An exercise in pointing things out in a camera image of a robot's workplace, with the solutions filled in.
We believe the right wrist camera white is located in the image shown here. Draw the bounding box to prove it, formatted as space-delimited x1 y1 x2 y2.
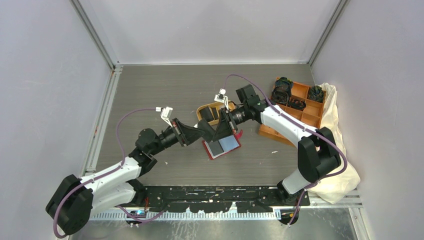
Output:
214 88 230 110

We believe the orange compartment organizer tray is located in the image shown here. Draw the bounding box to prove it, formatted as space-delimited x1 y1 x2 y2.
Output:
277 82 327 129

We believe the cream cloth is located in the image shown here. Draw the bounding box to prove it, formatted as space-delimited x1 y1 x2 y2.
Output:
306 82 361 205

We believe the coiled black strap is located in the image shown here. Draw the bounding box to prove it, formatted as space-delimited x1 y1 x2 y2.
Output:
287 98 307 112

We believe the red card holder wallet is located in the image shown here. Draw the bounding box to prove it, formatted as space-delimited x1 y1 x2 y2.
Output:
202 130 243 160

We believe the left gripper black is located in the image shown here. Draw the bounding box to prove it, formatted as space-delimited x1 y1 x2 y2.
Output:
149 117 205 156

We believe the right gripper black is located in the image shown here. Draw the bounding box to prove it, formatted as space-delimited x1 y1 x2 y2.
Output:
212 104 249 142

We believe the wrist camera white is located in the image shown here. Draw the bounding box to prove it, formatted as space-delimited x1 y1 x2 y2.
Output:
155 106 173 127
214 88 230 110

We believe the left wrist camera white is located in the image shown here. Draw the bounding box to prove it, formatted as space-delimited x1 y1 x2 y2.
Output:
155 106 173 127

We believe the rolled black belt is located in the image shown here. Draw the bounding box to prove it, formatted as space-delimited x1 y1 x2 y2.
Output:
271 86 292 105

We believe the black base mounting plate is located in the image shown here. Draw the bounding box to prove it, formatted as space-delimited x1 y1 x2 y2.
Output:
122 185 310 213

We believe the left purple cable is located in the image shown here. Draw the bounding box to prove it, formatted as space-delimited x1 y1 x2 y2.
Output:
52 106 167 239

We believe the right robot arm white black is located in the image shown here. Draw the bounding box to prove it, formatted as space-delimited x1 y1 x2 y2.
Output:
195 84 342 206

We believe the rolled green dark belt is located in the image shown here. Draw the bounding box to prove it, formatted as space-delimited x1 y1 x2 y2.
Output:
307 85 325 103

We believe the black credit card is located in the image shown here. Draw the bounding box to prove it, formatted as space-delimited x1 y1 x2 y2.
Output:
207 141 224 156

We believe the orange oval card tray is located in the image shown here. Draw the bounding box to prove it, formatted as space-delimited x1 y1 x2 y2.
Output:
196 102 225 126

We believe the rolled dark patterned belt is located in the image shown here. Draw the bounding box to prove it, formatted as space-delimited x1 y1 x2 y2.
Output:
274 77 294 90

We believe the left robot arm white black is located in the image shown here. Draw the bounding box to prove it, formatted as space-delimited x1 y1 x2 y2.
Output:
45 118 215 239

